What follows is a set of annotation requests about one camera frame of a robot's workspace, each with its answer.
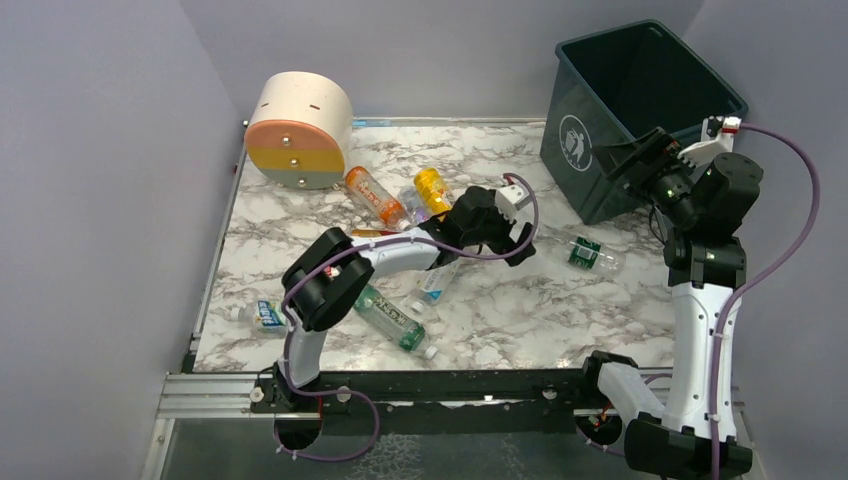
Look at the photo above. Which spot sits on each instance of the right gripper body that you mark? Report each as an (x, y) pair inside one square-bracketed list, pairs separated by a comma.
[(641, 161)]

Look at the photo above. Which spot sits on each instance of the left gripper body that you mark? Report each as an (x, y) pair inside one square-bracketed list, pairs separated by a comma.
[(497, 232)]

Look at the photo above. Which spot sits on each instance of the white blue label bottle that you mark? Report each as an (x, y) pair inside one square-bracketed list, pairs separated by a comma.
[(431, 287)]

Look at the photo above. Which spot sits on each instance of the clear green label bottle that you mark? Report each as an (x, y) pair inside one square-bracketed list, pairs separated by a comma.
[(568, 250)]

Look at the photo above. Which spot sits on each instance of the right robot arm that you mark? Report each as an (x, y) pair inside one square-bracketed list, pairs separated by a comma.
[(691, 434)]

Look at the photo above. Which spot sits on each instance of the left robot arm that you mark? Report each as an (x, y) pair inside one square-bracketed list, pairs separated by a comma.
[(322, 285)]

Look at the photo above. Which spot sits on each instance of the dark green plastic bin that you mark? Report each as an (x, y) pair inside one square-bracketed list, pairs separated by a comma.
[(614, 86)]

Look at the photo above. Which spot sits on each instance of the yellow drink bottle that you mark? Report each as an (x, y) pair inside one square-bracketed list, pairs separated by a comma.
[(433, 190)]

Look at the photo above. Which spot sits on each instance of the clear purple label bottle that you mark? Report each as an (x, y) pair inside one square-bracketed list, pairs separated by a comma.
[(416, 209)]

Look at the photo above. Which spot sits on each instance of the orange drink bottle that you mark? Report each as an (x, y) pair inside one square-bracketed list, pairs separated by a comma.
[(367, 189)]

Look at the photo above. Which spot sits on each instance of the green tinted tea bottle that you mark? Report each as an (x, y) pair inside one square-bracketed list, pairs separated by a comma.
[(406, 333)]

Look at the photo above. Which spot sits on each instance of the round cream drum box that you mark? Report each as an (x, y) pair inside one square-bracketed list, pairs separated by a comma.
[(300, 131)]

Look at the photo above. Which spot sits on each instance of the small blue label bottle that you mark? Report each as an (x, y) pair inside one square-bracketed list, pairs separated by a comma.
[(262, 315)]

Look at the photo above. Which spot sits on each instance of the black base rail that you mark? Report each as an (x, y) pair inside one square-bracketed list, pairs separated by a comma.
[(403, 402)]

